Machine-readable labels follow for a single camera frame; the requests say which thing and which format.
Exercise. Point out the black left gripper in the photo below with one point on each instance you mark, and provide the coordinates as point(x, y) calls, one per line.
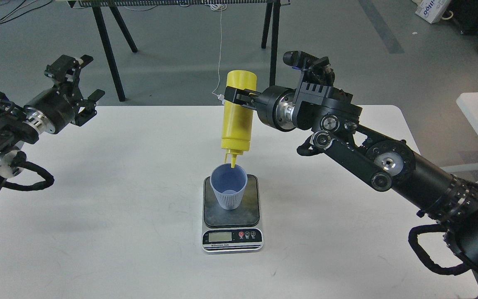
point(54, 108)

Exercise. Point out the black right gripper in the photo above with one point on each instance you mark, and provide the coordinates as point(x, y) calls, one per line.
point(274, 105)

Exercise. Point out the yellow squeeze bottle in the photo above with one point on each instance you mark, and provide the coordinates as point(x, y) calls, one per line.
point(237, 121)

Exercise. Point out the blue ribbed plastic cup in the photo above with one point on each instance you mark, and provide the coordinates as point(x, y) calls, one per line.
point(228, 184)

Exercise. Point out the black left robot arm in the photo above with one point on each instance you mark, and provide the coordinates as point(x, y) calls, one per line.
point(16, 172)

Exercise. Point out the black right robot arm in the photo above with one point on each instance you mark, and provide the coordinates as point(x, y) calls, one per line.
point(448, 247)

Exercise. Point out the digital kitchen scale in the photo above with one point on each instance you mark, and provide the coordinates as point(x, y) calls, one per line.
point(232, 231)

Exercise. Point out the black trestle table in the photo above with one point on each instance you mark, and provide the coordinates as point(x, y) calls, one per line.
point(147, 41)

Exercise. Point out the white printed bag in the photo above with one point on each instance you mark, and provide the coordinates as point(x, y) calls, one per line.
point(431, 10)

